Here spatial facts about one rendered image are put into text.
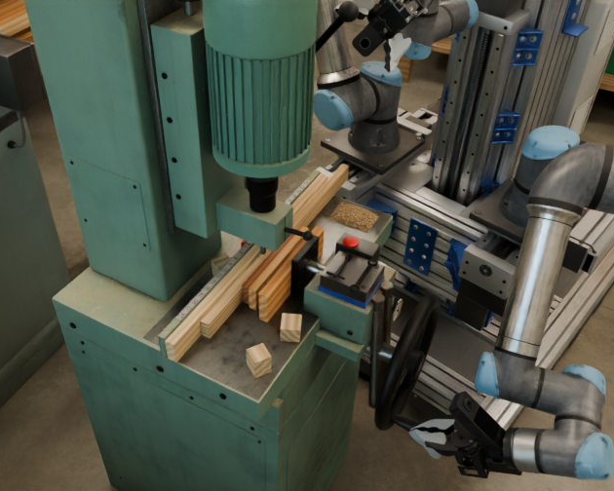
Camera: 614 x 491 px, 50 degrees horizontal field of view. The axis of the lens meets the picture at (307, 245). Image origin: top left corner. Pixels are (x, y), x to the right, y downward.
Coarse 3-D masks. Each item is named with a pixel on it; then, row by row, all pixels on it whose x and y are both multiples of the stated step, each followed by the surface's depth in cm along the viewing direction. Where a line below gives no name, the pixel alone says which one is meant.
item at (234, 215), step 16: (240, 192) 131; (224, 208) 128; (240, 208) 127; (288, 208) 128; (224, 224) 131; (240, 224) 129; (256, 224) 126; (272, 224) 124; (288, 224) 129; (256, 240) 129; (272, 240) 127
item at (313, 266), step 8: (312, 240) 132; (304, 248) 130; (312, 248) 132; (296, 256) 129; (304, 256) 129; (312, 256) 134; (296, 264) 128; (304, 264) 131; (312, 264) 132; (320, 264) 132; (296, 272) 129; (304, 272) 133; (312, 272) 132; (296, 280) 130; (304, 280) 134; (296, 288) 132
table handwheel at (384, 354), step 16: (432, 304) 128; (416, 320) 123; (432, 320) 140; (416, 336) 122; (432, 336) 143; (368, 352) 135; (384, 352) 133; (400, 352) 120; (416, 352) 132; (400, 368) 120; (416, 368) 130; (384, 384) 121; (384, 400) 121; (400, 400) 140; (384, 416) 124
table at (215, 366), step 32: (320, 224) 151; (384, 224) 152; (256, 320) 128; (320, 320) 130; (192, 352) 122; (224, 352) 122; (288, 352) 123; (352, 352) 128; (192, 384) 122; (224, 384) 117; (256, 384) 117; (256, 416) 117
